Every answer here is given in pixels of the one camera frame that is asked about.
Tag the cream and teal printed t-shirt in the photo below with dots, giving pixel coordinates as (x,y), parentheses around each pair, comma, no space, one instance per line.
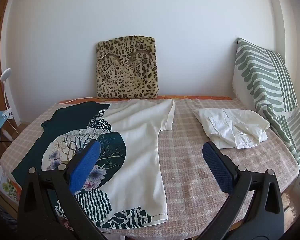
(140,130)

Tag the white clip-on lamp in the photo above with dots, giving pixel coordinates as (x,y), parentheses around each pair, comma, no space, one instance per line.
(7,73)

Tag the white folded garment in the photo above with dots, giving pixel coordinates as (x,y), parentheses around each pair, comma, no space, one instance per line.
(230,127)

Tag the green striped white throw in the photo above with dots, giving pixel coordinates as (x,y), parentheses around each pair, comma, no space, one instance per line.
(270,85)

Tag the floral printed sheet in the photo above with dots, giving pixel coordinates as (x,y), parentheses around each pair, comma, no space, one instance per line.
(8,187)

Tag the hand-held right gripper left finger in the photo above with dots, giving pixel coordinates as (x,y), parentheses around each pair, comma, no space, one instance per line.
(85,165)

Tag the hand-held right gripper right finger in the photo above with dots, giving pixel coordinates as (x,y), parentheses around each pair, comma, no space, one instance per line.
(217,170)

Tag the pink plaid blanket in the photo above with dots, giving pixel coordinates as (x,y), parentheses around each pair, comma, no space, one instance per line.
(195,180)

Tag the leopard print cushion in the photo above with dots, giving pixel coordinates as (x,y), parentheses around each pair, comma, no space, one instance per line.
(126,72)

